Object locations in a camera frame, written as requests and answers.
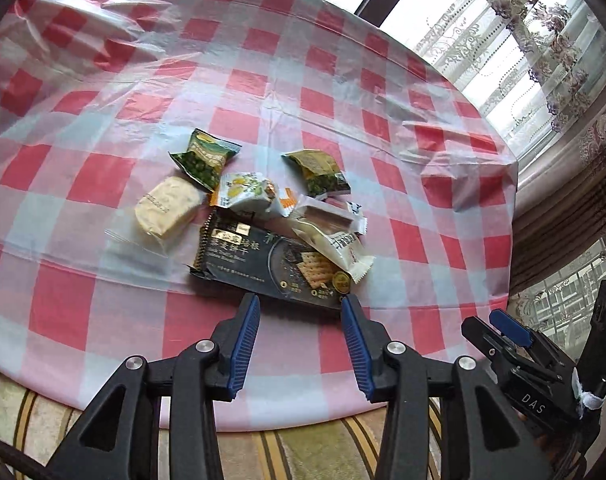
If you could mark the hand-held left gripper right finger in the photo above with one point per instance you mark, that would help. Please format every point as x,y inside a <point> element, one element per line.
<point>358,345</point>

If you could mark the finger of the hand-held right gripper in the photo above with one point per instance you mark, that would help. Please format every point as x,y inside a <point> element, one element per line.
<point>508,324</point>
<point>483,340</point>

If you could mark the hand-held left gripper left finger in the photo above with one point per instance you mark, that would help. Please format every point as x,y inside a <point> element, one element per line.
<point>243,345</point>

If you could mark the dark cracker packet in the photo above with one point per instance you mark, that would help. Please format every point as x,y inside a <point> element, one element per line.
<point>273,265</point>

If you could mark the white green-striped snack packet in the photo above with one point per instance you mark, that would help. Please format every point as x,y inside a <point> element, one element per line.
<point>340,250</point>

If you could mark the cream white snack packet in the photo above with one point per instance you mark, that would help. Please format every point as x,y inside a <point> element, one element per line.
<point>328,217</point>

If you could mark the orange white snack packet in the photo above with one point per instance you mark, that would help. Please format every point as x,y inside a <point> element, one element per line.
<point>248,192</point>

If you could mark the clear packet round pastry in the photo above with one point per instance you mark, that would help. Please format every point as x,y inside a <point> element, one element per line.
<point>163,205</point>

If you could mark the green pea snack packet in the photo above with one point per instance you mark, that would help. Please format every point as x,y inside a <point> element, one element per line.
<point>205,160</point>
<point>318,172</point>

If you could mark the brown patterned curtain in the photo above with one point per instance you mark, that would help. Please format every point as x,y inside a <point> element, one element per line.
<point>568,200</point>

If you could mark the white lace curtain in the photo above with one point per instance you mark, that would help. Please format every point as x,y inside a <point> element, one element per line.
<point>508,45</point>

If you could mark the red checked plastic tablecloth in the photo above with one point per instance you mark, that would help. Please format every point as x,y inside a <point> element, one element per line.
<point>108,85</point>

